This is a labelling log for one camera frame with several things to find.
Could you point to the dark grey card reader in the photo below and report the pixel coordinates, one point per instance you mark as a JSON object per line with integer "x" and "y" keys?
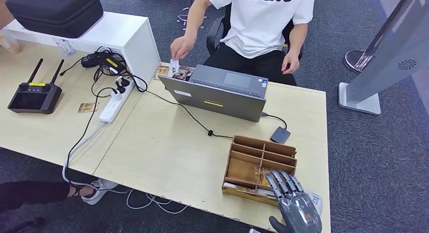
{"x": 280, "y": 135}

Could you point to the white flat device with logo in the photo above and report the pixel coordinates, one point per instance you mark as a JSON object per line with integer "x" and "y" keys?
{"x": 315, "y": 200}

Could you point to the grey kiosk stand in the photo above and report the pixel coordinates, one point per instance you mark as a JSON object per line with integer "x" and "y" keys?
{"x": 388, "y": 54}

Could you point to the person's right forearm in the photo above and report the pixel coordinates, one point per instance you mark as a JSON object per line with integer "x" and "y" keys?
{"x": 197, "y": 17}

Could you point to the black zip carrying case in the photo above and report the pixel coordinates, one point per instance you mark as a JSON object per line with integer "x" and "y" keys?
{"x": 55, "y": 12}

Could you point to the black power adapter yellow label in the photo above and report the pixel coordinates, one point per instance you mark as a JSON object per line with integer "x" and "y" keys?
{"x": 103, "y": 61}

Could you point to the white sneaker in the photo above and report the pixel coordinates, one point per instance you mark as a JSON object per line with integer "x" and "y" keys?
{"x": 100, "y": 190}

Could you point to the chrome chair base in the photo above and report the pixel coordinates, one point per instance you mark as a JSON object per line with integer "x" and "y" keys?
{"x": 187, "y": 15}

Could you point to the white plug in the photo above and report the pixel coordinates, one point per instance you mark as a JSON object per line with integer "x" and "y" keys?
{"x": 116, "y": 95}

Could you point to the clear plastic bottle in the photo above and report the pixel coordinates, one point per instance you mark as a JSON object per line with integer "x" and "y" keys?
{"x": 65, "y": 47}

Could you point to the patterned gold room key card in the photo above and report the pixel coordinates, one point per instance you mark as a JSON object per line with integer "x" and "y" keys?
{"x": 261, "y": 178}

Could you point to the white power strip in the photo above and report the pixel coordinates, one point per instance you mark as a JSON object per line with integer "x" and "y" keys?
{"x": 114, "y": 106}

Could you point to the wooden compartment box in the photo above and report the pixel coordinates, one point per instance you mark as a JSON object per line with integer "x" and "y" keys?
{"x": 246, "y": 164}

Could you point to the grey laptop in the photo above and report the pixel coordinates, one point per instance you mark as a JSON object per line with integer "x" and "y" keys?
{"x": 214, "y": 97}

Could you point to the chrome stanchion base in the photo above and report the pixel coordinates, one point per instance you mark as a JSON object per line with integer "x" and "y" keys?
{"x": 355, "y": 61}

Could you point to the stack of white cards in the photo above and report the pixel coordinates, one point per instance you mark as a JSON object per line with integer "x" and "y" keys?
{"x": 248, "y": 190}

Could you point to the black remote controller with antennas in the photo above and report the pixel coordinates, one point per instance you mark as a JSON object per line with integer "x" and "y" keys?
{"x": 33, "y": 97}

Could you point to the white ID card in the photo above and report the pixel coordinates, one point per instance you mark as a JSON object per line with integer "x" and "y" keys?
{"x": 174, "y": 67}

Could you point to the black plug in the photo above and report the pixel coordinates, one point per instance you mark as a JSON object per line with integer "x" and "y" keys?
{"x": 122, "y": 83}

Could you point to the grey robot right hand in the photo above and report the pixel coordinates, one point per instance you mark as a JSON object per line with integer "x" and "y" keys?
{"x": 296, "y": 208}

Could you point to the white desk shelf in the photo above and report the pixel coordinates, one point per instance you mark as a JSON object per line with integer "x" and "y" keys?
{"x": 127, "y": 37}

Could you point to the person's left forearm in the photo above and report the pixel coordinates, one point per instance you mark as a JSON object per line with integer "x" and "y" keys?
{"x": 297, "y": 37}

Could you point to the person's leg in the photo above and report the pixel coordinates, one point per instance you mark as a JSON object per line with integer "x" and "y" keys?
{"x": 30, "y": 194}

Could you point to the person's right hand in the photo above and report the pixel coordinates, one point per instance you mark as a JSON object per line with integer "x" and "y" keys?
{"x": 182, "y": 47}

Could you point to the translucent plastic cup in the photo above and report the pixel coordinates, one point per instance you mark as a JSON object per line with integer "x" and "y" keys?
{"x": 10, "y": 44}

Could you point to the person's left hand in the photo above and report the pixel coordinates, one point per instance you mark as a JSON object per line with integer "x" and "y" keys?
{"x": 291, "y": 62}

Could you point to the person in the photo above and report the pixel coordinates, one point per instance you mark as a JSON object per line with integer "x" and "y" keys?
{"x": 261, "y": 27}

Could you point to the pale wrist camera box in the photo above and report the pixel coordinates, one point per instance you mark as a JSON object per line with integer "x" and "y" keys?
{"x": 255, "y": 231}

